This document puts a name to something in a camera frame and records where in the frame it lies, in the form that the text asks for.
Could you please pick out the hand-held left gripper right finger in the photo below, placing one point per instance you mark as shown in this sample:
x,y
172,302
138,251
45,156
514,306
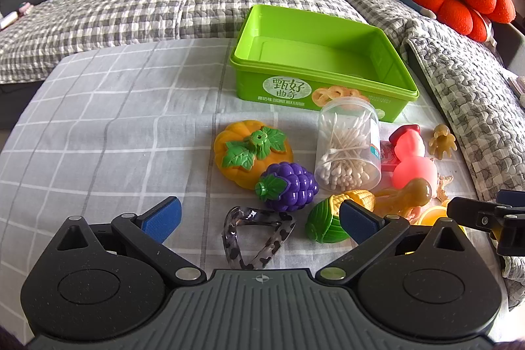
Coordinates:
x,y
357,223

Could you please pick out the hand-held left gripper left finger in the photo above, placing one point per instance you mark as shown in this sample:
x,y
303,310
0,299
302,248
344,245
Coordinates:
x,y
162,221

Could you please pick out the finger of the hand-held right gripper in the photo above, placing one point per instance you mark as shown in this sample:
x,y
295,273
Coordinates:
x,y
471,212
512,197

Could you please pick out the toy corn cob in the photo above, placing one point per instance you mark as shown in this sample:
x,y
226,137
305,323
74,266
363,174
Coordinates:
x,y
324,223

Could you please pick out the yellow toy bowl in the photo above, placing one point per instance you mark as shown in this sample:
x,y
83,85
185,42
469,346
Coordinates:
x,y
434,215

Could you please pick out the tan rubber octopus toy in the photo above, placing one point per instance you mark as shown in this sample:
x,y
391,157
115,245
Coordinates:
x,y
410,194
442,143

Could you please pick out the clear cotton swab jar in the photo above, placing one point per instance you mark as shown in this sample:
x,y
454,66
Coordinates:
x,y
348,153

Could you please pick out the purple toy grapes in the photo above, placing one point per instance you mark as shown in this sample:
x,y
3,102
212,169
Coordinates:
x,y
293,186

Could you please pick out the small pink toy box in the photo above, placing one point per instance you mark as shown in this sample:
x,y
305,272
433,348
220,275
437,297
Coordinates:
x,y
387,155

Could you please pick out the pink pig toy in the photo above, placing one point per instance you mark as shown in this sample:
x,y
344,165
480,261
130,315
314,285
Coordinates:
x,y
410,165

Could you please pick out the orange toy pumpkin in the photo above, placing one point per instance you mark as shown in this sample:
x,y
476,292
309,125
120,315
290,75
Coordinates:
x,y
246,178

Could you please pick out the spotted translucent hair claw clip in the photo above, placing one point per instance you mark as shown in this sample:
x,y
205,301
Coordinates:
x,y
262,215

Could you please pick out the green plastic box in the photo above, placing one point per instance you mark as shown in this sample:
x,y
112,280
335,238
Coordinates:
x,y
254,87

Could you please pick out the small tan starfish toy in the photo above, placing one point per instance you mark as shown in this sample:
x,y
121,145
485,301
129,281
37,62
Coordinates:
x,y
444,186

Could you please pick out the grey quilted blanket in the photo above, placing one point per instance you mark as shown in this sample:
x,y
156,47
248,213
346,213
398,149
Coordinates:
x,y
471,108

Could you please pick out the light grey grid cloth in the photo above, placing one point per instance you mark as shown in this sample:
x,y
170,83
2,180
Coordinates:
x,y
123,128

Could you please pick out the dark side table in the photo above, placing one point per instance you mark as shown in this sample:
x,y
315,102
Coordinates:
x,y
512,46

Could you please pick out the red flower cushion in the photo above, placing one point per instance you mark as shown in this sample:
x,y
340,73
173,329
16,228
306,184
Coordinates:
x,y
451,5

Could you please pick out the grey gingham sofa cover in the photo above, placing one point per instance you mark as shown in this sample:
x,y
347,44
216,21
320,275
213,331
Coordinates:
x,y
123,5
369,1

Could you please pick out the white tube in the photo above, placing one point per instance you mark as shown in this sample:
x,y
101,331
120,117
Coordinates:
x,y
9,21

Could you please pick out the small pink pouch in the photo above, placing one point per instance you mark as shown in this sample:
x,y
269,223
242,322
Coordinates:
x,y
24,7

